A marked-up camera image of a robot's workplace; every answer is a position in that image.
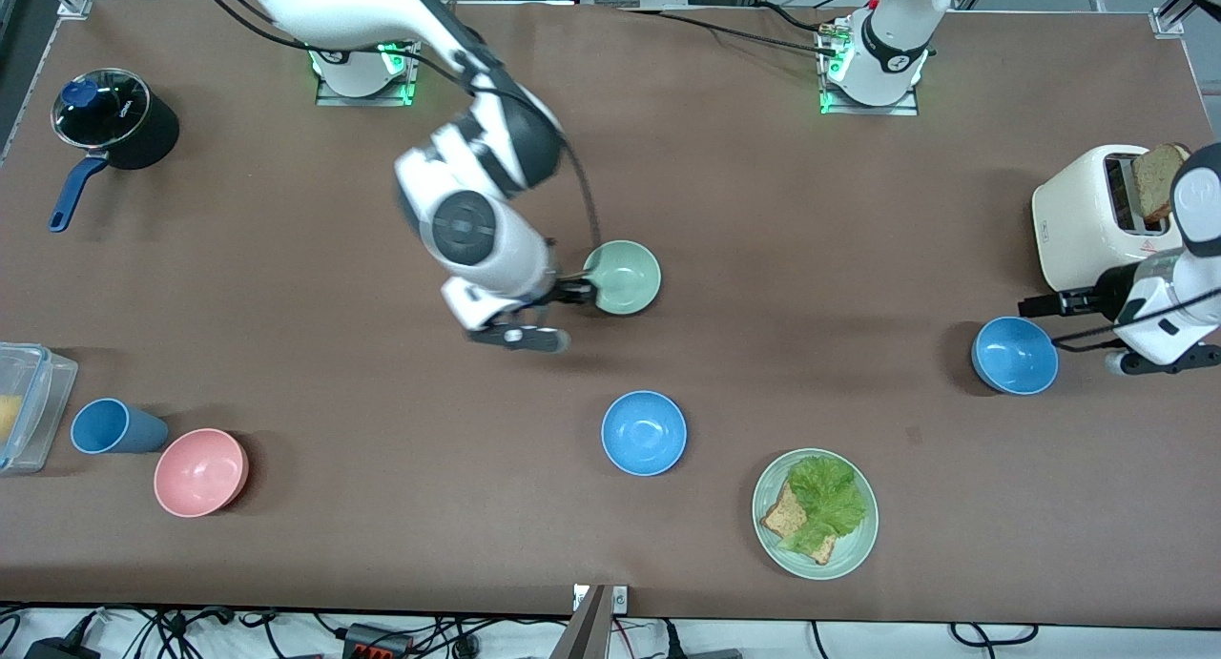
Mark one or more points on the grey metal pole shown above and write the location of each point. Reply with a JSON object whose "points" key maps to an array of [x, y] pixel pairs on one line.
{"points": [[587, 630]]}

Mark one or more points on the pink plastic bowl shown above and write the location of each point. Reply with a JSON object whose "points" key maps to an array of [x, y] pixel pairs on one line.
{"points": [[200, 473]]}

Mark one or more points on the brown bread slice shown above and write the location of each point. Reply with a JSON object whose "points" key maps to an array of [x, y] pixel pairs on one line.
{"points": [[784, 521], [1149, 182]]}

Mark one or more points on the cream white toaster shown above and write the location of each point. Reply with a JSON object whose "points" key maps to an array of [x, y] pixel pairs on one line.
{"points": [[1078, 220]]}

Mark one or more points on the glass lid blue knob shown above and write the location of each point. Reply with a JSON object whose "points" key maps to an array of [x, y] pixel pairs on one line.
{"points": [[114, 115]]}

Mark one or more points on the blue plastic cup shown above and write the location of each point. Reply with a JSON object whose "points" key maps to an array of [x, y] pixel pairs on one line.
{"points": [[100, 425]]}

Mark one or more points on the clear plastic food container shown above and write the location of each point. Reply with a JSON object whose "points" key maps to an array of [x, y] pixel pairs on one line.
{"points": [[43, 401]]}

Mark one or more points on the green plastic bowl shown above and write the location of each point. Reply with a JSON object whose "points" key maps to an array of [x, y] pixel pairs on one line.
{"points": [[630, 278]]}

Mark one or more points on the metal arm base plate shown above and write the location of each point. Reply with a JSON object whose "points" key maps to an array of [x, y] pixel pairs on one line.
{"points": [[839, 111], [329, 99]]}

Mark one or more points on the red black connector block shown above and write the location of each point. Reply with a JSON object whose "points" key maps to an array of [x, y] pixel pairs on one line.
{"points": [[377, 645]]}

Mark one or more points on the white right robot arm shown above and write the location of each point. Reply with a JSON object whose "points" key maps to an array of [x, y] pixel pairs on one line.
{"points": [[334, 1]]}

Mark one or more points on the yellow food piece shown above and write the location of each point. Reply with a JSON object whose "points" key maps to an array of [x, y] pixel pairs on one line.
{"points": [[8, 419]]}

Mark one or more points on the small metal bracket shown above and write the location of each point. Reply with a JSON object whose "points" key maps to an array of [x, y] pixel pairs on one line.
{"points": [[620, 599]]}

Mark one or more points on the blue plastic bowl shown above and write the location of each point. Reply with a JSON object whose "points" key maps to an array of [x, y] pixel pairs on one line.
{"points": [[1014, 356], [644, 433]]}

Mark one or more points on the green lettuce leaf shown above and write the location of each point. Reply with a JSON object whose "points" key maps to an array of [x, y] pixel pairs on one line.
{"points": [[825, 497]]}

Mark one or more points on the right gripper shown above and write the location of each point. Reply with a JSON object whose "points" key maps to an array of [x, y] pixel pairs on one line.
{"points": [[563, 293]]}

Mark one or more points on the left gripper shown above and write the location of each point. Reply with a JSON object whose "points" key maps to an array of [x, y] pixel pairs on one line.
{"points": [[1095, 300]]}

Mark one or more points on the pale green plate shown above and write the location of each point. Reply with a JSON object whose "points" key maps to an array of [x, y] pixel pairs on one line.
{"points": [[849, 556]]}

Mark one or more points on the black power adapter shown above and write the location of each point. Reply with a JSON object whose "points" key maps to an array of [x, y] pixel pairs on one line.
{"points": [[57, 651]]}

